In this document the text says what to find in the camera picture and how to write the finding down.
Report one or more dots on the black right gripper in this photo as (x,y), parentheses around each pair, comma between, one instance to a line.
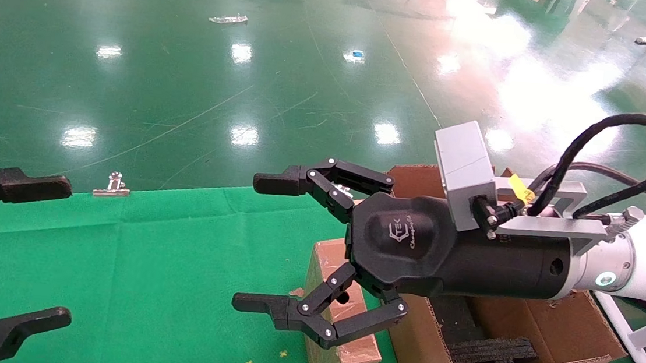
(422,249)

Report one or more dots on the small brown cardboard box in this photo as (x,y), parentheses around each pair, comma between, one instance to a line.
(324,263)

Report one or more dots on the small cardboard scrap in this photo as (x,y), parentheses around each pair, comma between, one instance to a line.
(296,292)

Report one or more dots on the large open cardboard carton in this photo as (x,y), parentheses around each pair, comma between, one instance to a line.
(424,360)

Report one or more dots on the green table cloth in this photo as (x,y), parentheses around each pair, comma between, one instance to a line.
(144,283)

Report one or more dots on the small blue floor item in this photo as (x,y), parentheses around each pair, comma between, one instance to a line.
(357,53)

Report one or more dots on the black foam block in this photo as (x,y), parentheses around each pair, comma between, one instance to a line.
(489,354)

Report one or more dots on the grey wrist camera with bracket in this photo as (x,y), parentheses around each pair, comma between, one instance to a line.
(467,165)

